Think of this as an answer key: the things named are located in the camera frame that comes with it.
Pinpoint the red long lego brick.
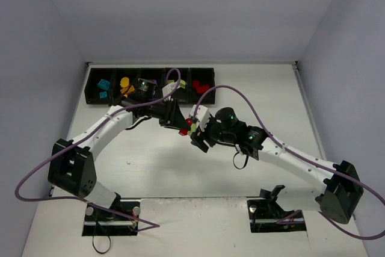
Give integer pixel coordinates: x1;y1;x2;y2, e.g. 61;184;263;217
178;118;193;136

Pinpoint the yellow green lego brick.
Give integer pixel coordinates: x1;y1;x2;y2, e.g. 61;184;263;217
189;123;197;134

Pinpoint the lime green lego brick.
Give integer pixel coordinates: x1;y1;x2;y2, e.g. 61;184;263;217
179;80;186;89

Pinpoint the red small lego brick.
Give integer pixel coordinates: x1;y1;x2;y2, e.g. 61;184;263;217
192;81;200;88

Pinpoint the orange yellow lego brick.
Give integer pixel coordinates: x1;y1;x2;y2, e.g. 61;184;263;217
120;77;130;88

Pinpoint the red curved lego brick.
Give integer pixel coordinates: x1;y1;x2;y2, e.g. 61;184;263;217
195;84;210;95

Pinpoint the small teal lego brick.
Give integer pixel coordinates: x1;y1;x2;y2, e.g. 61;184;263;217
99;91;108;99

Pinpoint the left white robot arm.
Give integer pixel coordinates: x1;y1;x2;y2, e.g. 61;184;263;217
48;78;190;209

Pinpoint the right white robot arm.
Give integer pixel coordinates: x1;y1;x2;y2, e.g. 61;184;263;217
189;105;364;224

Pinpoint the orange long lego brick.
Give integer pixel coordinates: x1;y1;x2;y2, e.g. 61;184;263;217
120;85;135;95

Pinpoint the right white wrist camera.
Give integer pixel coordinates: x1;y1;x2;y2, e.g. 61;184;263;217
189;105;211;132

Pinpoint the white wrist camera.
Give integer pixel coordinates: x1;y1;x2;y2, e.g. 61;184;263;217
162;82;180;97
189;105;211;132

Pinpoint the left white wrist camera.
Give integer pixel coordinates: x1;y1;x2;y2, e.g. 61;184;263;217
162;82;180;97

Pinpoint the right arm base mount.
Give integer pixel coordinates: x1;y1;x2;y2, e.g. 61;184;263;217
247;185;307;234

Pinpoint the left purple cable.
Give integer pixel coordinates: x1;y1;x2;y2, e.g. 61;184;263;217
14;67;182;234

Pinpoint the purple cable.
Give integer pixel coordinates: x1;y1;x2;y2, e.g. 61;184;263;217
14;67;182;234
194;84;385;241

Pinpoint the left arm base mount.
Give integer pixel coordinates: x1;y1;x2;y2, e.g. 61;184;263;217
82;205;138;237

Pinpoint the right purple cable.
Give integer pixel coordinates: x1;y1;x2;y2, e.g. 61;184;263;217
194;84;385;241

